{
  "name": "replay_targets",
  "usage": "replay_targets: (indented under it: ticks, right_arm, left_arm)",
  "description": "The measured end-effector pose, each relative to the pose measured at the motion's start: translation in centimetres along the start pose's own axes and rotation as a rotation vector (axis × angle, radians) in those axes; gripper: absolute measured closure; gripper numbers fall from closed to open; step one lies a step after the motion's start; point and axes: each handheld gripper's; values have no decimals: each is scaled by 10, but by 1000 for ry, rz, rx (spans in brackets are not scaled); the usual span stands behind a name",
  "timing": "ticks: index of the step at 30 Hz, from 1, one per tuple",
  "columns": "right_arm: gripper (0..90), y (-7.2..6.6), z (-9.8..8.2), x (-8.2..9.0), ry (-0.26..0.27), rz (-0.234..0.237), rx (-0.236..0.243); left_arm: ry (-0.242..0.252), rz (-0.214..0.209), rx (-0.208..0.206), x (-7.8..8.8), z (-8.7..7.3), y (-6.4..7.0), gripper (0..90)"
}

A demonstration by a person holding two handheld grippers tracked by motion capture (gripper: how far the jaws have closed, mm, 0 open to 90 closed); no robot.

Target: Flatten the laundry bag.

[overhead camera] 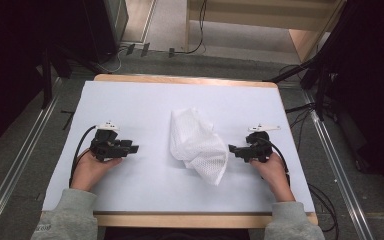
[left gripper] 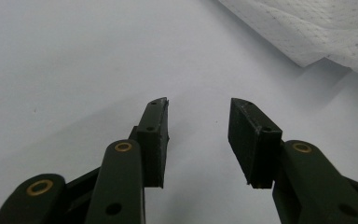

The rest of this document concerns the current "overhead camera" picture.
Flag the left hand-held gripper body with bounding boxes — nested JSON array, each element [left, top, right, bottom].
[[89, 121, 125, 163]]

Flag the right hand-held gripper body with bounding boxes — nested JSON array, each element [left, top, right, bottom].
[[244, 123, 282, 165]]

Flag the white mesh laundry bag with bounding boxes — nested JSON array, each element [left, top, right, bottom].
[[168, 106, 230, 187]]

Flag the person's left hand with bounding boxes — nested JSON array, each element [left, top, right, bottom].
[[70, 149, 124, 193]]

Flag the person's right hand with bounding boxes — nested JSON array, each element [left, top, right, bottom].
[[249, 151, 296, 203]]

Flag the white table mat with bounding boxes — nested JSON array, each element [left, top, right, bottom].
[[41, 80, 316, 215]]

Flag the black metal stand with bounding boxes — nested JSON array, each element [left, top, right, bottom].
[[39, 43, 101, 111], [262, 54, 336, 122]]

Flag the wooden table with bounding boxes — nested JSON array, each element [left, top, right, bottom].
[[39, 73, 319, 230]]

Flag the black cabinet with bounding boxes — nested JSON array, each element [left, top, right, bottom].
[[79, 0, 130, 65]]

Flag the dark curtain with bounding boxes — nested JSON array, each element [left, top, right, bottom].
[[323, 0, 384, 201], [0, 0, 93, 158]]

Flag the light wooden shelf unit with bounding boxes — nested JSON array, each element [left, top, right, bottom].
[[184, 0, 348, 63]]

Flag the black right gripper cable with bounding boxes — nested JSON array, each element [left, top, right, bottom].
[[261, 135, 292, 187]]

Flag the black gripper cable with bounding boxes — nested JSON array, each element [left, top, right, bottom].
[[261, 135, 292, 187], [68, 124, 98, 188]]

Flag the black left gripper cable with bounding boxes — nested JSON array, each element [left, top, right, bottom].
[[68, 124, 98, 188]]

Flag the white floor cable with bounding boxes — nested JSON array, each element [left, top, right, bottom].
[[102, 45, 129, 74]]

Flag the aluminium floor rail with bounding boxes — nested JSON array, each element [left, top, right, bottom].
[[300, 89, 377, 240], [0, 77, 63, 240]]

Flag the black floor cables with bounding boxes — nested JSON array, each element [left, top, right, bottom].
[[307, 182, 340, 234]]

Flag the black hanging cable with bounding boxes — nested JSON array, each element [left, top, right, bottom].
[[179, 0, 209, 56]]

